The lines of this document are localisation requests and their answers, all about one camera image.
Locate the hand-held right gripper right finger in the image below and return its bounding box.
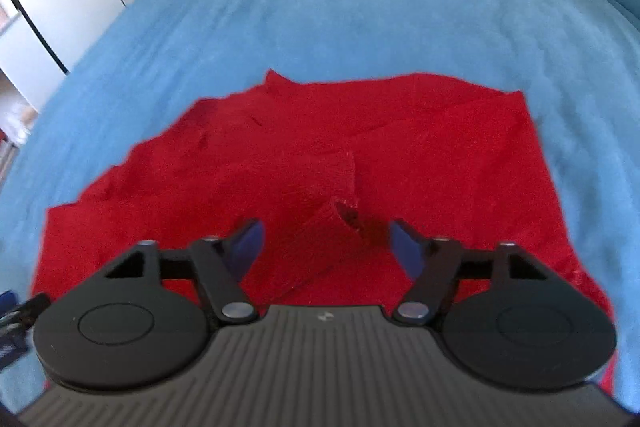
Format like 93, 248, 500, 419
388, 219, 551, 326

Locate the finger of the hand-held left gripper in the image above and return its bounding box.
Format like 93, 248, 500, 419
0, 290, 50, 369

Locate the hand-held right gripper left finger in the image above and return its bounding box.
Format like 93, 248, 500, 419
102, 219, 266, 326

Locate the red knitted sweater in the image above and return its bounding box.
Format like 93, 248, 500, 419
31, 69, 617, 399

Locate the blue bed sheet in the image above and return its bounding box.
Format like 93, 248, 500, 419
0, 0, 640, 414

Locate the white wardrobe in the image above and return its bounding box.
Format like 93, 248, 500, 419
0, 0, 166, 114

